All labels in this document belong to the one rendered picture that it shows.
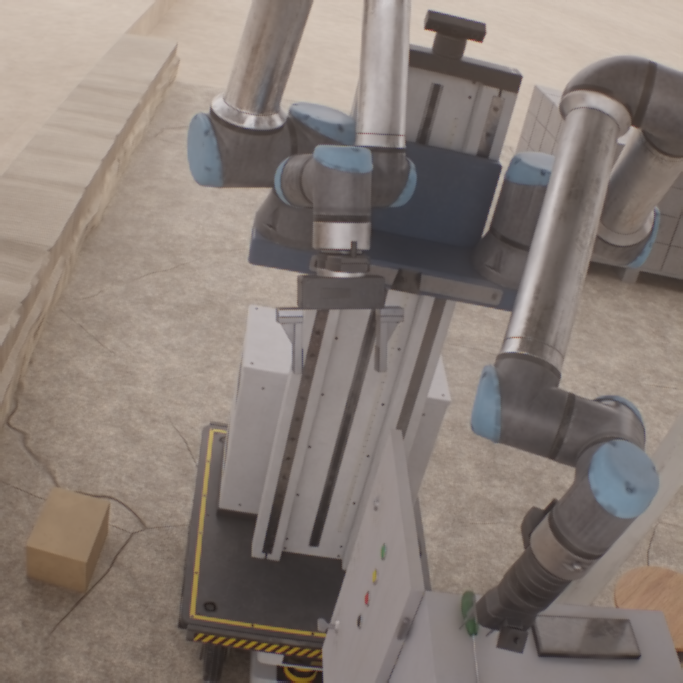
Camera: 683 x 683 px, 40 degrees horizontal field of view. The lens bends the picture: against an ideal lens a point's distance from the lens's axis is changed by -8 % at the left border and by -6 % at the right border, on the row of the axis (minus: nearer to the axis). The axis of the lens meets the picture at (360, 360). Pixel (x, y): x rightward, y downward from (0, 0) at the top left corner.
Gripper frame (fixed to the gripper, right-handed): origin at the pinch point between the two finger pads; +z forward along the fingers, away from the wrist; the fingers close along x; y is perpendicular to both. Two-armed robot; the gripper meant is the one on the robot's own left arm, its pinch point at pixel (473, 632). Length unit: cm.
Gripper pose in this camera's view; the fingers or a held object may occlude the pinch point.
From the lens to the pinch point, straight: 138.6
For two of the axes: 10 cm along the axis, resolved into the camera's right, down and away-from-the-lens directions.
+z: -4.4, 7.3, 5.2
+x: 9.0, 3.4, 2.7
